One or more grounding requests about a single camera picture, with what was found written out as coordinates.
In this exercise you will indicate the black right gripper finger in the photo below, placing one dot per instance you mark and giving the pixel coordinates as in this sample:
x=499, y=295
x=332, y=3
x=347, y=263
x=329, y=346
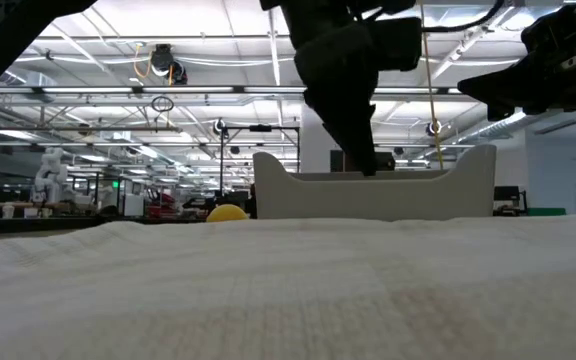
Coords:
x=503, y=85
x=502, y=110

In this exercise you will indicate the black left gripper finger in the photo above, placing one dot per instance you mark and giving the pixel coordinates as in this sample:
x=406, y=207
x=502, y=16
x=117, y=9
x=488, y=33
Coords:
x=365, y=135
x=338, y=125

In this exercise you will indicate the grey tupperware container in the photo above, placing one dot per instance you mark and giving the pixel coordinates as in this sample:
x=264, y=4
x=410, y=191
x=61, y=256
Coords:
x=368, y=200

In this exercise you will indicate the yellow toy lemon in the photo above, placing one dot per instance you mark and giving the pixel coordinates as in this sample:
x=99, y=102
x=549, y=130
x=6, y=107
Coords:
x=227, y=214

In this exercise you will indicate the black computer box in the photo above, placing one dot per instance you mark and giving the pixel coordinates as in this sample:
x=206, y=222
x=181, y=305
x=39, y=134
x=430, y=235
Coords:
x=387, y=161

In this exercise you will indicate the black monitor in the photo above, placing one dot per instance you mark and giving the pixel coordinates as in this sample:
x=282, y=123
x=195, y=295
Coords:
x=508, y=195

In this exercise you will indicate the green bin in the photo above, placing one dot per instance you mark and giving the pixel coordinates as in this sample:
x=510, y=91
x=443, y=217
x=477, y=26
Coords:
x=545, y=212

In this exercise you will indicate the white checked cloth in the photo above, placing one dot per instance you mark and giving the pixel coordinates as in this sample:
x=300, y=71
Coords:
x=288, y=300

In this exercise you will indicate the red equipment cart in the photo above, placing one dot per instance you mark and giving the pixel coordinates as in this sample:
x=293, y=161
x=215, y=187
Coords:
x=162, y=205

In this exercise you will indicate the white cup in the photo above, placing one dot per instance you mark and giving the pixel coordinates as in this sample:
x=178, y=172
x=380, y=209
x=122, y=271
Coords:
x=8, y=211

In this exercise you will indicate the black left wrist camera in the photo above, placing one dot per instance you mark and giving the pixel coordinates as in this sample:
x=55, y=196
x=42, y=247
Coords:
x=398, y=45

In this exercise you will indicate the black metal stand frame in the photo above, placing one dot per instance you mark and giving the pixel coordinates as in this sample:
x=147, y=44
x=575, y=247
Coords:
x=221, y=160

